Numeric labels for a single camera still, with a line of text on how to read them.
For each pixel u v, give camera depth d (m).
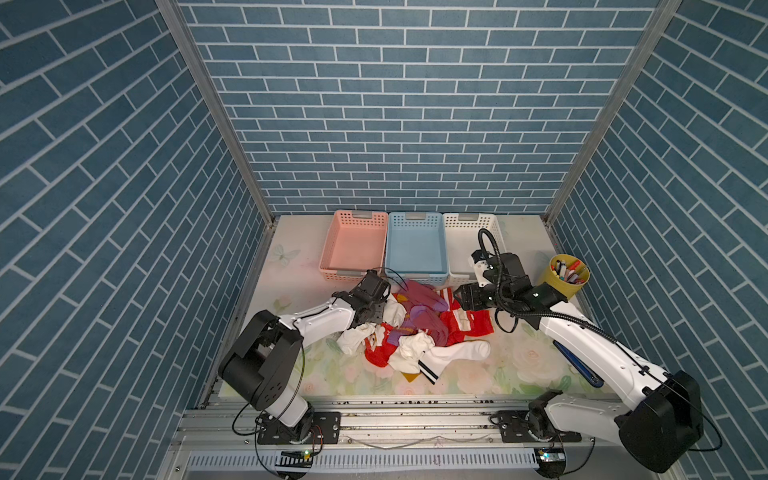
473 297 0.71
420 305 0.91
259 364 0.44
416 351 0.81
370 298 0.71
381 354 0.85
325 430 0.74
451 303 0.94
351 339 0.85
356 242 1.15
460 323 0.90
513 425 0.74
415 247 1.12
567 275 0.91
